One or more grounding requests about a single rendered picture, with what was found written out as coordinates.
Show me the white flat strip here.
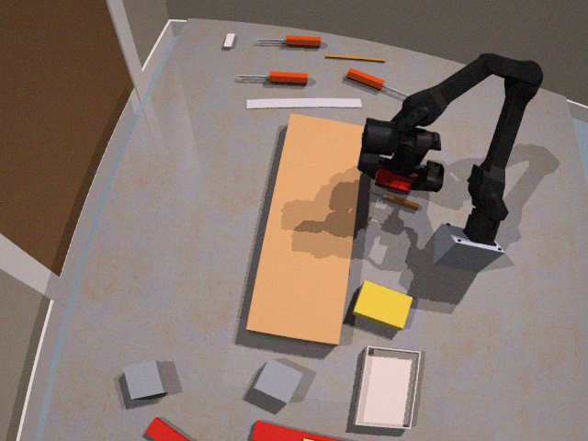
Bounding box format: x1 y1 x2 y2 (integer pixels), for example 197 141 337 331
246 98 362 108

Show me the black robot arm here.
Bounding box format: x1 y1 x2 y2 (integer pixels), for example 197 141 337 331
361 53 544 247

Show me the orange long thin bar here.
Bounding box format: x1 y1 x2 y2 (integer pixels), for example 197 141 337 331
325 54 385 62

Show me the orange rectangular floor panel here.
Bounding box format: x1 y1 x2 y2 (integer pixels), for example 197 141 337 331
246 113 365 347

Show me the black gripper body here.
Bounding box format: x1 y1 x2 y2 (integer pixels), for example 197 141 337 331
357 147 445 192

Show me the yellow rectangular block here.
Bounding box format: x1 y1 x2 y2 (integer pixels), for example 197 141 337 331
352 280 413 331

